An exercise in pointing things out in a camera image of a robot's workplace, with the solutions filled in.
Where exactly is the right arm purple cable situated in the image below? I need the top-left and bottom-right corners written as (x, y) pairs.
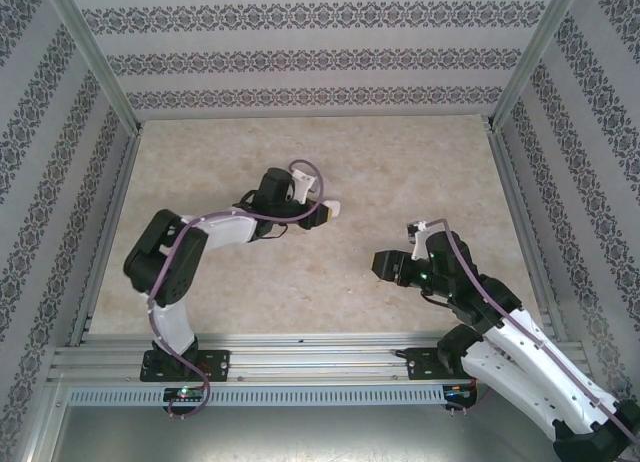
top-left (423, 218), bottom-right (637, 442)

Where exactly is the grey metal panel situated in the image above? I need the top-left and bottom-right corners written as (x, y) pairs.
top-left (47, 404), bottom-right (609, 462)

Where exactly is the aluminium frame post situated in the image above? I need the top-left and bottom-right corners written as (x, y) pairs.
top-left (42, 0), bottom-right (144, 136)
top-left (487, 0), bottom-right (586, 133)

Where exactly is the grey slotted cable duct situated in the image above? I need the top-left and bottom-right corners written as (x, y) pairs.
top-left (67, 385), bottom-right (479, 407)

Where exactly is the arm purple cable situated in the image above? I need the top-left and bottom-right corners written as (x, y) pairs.
top-left (146, 159), bottom-right (326, 419)
top-left (423, 218), bottom-right (637, 442)

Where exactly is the aluminium side rail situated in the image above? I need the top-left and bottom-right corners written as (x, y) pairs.
top-left (67, 131), bottom-right (144, 346)
top-left (489, 129), bottom-right (571, 343)

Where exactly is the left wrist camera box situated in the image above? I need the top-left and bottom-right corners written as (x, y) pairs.
top-left (291, 167), bottom-right (317, 203)

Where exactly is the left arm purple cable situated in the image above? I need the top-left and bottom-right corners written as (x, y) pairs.
top-left (146, 159), bottom-right (326, 419)

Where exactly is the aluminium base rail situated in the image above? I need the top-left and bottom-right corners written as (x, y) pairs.
top-left (47, 331), bottom-right (594, 383)

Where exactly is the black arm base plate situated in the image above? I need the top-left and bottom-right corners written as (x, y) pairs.
top-left (139, 349), bottom-right (232, 383)
top-left (405, 346), bottom-right (481, 382)

